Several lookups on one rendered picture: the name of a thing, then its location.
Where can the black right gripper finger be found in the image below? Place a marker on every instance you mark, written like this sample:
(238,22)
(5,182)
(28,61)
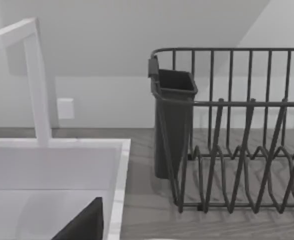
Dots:
(89,222)

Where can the white sink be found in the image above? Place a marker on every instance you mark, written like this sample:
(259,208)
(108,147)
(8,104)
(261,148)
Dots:
(56,165)

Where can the dark grey cutlery holder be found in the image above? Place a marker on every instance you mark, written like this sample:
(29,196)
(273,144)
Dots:
(173,125)

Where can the tall white tap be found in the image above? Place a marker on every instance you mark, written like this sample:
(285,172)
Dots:
(36,82)

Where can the white wall socket plate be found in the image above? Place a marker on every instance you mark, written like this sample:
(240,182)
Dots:
(65,108)

